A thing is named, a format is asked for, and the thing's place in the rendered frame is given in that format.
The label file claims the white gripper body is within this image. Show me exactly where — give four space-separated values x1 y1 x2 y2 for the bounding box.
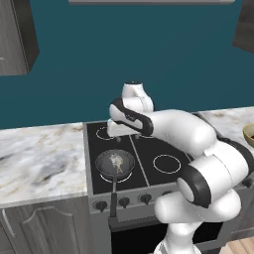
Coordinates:
106 118 133 139

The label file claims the pale fish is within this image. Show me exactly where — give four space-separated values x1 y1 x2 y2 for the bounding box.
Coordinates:
108 153 125 176

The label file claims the dark frying pan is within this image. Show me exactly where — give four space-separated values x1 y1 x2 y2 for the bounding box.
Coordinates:
94 149 137 218

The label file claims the black and grey stove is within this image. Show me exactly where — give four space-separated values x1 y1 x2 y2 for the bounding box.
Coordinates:
82 112 254 254

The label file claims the black oven door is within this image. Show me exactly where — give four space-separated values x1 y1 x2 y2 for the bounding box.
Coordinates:
108 211 234 254

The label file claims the grey wood cabinet door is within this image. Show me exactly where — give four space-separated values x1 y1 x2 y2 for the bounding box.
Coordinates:
0 223 15 254
227 187 254 241
0 197 96 254

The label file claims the olive yellow bowl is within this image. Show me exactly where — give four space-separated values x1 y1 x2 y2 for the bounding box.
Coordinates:
242 122 254 149

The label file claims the grey range hood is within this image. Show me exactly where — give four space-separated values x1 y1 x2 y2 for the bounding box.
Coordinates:
67 0 236 6

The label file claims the grey wood wall cupboard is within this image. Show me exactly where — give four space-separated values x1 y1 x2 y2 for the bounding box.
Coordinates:
0 0 41 77
232 0 254 54

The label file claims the silver cabinet door handle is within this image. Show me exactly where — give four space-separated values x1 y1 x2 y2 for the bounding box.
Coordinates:
1 208 17 238

